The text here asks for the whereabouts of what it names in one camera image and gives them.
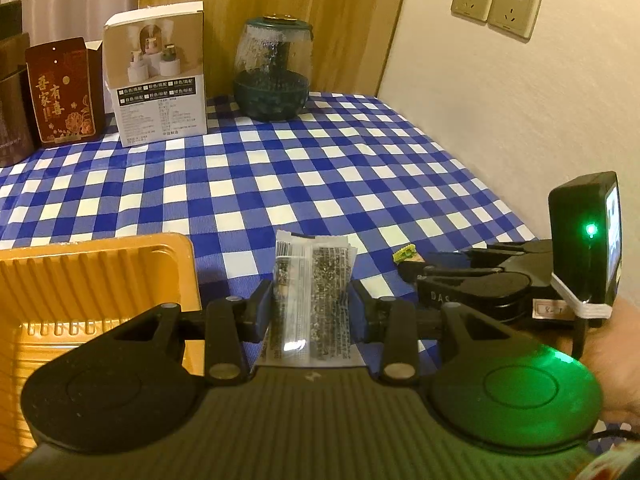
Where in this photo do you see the orange plastic tray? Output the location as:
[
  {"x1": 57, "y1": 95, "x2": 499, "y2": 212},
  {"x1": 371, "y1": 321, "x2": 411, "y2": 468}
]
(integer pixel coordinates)
[{"x1": 0, "y1": 232, "x2": 204, "y2": 469}]

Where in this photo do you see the dark red patterned box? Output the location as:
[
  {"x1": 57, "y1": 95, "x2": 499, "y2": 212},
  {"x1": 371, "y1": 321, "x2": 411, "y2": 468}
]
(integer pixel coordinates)
[{"x1": 24, "y1": 36, "x2": 107, "y2": 149}]

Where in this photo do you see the clear grey snack packet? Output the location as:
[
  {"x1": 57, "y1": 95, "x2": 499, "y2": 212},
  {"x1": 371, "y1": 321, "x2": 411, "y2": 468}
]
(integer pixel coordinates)
[{"x1": 254, "y1": 229, "x2": 365, "y2": 369}]

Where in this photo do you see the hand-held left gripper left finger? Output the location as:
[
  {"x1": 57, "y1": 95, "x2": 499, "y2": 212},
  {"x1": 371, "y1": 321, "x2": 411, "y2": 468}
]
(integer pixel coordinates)
[{"x1": 117, "y1": 279, "x2": 275, "y2": 387}]

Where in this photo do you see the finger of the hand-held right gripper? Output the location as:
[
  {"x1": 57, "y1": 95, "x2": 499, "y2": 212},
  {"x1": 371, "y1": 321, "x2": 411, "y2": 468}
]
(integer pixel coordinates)
[
  {"x1": 399, "y1": 246, "x2": 504, "y2": 283},
  {"x1": 417, "y1": 270, "x2": 533, "y2": 324}
]

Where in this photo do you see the white product box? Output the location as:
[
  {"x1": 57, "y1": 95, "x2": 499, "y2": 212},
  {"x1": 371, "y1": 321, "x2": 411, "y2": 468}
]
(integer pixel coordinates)
[{"x1": 102, "y1": 0, "x2": 209, "y2": 149}]

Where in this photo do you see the glass jar with green base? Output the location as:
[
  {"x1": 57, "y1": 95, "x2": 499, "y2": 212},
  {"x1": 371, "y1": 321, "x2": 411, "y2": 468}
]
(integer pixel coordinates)
[{"x1": 233, "y1": 13, "x2": 314, "y2": 122}]

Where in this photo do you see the blue checked tablecloth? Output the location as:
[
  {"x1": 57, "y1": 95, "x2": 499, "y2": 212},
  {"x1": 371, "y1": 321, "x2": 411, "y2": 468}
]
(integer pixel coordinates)
[{"x1": 0, "y1": 90, "x2": 542, "y2": 361}]

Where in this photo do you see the person's right hand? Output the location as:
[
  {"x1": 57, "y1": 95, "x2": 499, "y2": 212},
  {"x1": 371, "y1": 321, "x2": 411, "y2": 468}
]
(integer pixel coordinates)
[{"x1": 582, "y1": 297, "x2": 640, "y2": 425}]

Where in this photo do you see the black cable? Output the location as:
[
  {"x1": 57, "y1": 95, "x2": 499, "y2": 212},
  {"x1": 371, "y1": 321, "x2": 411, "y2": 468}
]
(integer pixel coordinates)
[{"x1": 584, "y1": 422, "x2": 640, "y2": 445}]

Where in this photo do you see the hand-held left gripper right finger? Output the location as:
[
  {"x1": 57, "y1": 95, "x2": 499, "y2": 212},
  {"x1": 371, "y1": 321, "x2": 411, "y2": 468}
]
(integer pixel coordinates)
[{"x1": 349, "y1": 279, "x2": 507, "y2": 387}]

